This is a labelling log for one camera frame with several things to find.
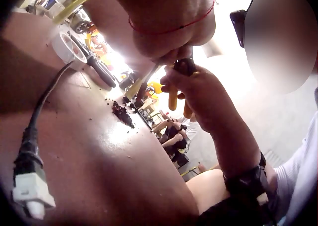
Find black handled tool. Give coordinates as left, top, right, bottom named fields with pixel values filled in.
left=74, top=40, right=117, bottom=88

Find person's left hand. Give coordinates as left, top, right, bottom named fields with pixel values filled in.
left=82, top=0, right=215, bottom=69

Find person's left fingers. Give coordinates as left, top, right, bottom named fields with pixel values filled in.
left=139, top=45, right=195, bottom=69

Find pile of dark insulation scraps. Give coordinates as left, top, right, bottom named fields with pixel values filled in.
left=111, top=96, right=136, bottom=130

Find white tape roll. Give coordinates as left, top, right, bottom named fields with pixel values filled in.
left=50, top=30, right=88, bottom=70

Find black wrist band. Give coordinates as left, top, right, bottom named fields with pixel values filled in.
left=222, top=152, right=277, bottom=213

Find person's right fingers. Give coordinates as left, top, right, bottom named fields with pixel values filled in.
left=160, top=67, right=190, bottom=98

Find person's body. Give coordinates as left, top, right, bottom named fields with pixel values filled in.
left=272, top=87, right=318, bottom=226

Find person's right hand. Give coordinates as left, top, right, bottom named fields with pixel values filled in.
left=160, top=65, right=225, bottom=135

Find yellow handled wire stripper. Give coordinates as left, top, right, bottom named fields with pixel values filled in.
left=165, top=58, right=199, bottom=119

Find black cable with white plug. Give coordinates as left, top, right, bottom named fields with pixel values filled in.
left=12, top=61, right=75, bottom=219

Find person's legs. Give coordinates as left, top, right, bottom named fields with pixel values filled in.
left=185, top=168, right=275, bottom=226

